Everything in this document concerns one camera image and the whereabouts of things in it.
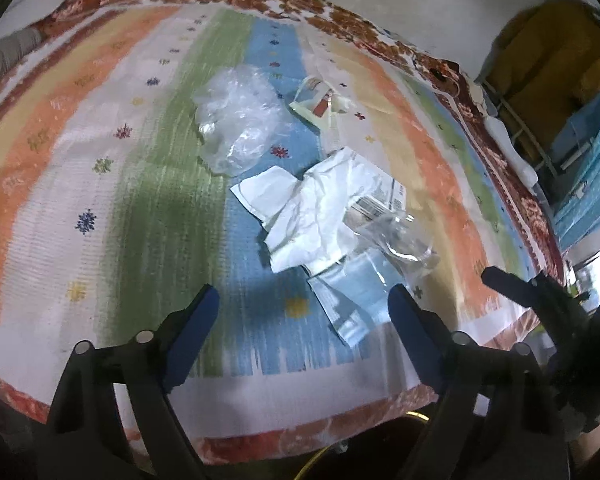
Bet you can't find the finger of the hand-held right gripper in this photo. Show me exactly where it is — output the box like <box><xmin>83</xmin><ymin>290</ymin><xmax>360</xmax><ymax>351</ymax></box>
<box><xmin>481</xmin><ymin>266</ymin><xmax>558</xmax><ymax>312</ymax></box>

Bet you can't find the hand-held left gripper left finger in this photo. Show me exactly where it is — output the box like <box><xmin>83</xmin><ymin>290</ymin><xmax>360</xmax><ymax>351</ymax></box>
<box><xmin>35</xmin><ymin>284</ymin><xmax>221</xmax><ymax>480</ymax></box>

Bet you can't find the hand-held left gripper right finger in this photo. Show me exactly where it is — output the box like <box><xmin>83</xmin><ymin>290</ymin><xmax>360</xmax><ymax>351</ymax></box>
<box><xmin>387</xmin><ymin>283</ymin><xmax>572</xmax><ymax>480</ymax></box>

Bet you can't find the white blue medicine box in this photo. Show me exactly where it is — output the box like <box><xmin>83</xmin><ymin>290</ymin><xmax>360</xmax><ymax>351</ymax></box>
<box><xmin>307</xmin><ymin>252</ymin><xmax>406</xmax><ymax>347</ymax></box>

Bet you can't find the black bin with gold rim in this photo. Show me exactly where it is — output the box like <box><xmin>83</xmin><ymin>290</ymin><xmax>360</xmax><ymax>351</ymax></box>
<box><xmin>295</xmin><ymin>400</ymin><xmax>446</xmax><ymax>480</ymax></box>

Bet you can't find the white paper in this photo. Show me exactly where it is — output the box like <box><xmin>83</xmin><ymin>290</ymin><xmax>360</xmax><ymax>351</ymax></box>
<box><xmin>230</xmin><ymin>147</ymin><xmax>406</xmax><ymax>273</ymax></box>

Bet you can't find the clear plastic container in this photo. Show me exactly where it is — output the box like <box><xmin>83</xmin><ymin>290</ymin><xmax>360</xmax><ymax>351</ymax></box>
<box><xmin>344</xmin><ymin>209</ymin><xmax>442</xmax><ymax>277</ymax></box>

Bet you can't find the striped woven mat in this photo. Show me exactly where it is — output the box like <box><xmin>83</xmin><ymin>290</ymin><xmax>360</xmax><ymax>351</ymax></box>
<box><xmin>0</xmin><ymin>6</ymin><xmax>548</xmax><ymax>411</ymax></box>

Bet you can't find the blue woven basket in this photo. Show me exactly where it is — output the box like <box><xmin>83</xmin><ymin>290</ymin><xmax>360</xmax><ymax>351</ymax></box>
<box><xmin>550</xmin><ymin>35</ymin><xmax>600</xmax><ymax>253</ymax></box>

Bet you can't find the white metal rack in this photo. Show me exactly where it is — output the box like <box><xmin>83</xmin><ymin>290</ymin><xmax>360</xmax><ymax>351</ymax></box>
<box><xmin>480</xmin><ymin>79</ymin><xmax>583</xmax><ymax>183</ymax></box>

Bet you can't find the crumpled clear plastic bag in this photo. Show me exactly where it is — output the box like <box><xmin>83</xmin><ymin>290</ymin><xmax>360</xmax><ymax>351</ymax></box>
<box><xmin>191</xmin><ymin>66</ymin><xmax>293</xmax><ymax>177</ymax></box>

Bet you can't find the yellow chair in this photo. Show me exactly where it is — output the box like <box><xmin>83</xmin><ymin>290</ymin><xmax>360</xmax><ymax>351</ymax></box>
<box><xmin>489</xmin><ymin>0</ymin><xmax>600</xmax><ymax>112</ymax></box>

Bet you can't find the small yellow torn packet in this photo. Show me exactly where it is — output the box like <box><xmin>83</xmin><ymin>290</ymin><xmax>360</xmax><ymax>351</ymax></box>
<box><xmin>288</xmin><ymin>76</ymin><xmax>355</xmax><ymax>133</ymax></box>

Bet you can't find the grey pillow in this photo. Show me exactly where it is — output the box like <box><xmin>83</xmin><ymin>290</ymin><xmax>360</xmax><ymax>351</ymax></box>
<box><xmin>0</xmin><ymin>25</ymin><xmax>47</xmax><ymax>92</ymax></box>

